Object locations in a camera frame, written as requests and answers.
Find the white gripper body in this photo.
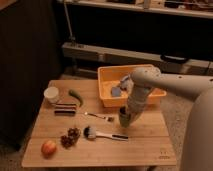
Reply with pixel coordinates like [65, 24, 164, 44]
[126, 99, 146, 123]

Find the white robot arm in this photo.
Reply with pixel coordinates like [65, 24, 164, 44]
[126, 67, 213, 171]

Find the grey crumpled cloth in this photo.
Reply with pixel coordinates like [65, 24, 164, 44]
[119, 75, 133, 92]

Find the blue sponge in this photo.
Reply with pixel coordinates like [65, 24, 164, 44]
[111, 87, 121, 97]

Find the metal fork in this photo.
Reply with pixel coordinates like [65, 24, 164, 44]
[84, 112, 114, 122]

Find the yellow plastic bin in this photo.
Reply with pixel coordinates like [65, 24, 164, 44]
[97, 64, 167, 108]

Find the green chili pepper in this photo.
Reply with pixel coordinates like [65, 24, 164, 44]
[68, 90, 83, 107]

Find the bunch of dark grapes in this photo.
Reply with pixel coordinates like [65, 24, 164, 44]
[60, 127, 81, 148]

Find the dark red marker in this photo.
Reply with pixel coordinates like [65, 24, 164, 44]
[54, 104, 77, 108]

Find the white cup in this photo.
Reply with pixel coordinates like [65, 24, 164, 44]
[44, 87, 59, 104]

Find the red apple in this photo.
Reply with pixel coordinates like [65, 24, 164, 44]
[41, 140, 57, 156]

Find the dish brush white handle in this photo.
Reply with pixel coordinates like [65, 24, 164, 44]
[83, 126, 128, 141]

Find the black handle on shelf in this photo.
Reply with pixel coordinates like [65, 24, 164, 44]
[160, 55, 189, 64]

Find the metal shelf rail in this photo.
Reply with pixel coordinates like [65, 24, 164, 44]
[62, 42, 213, 76]

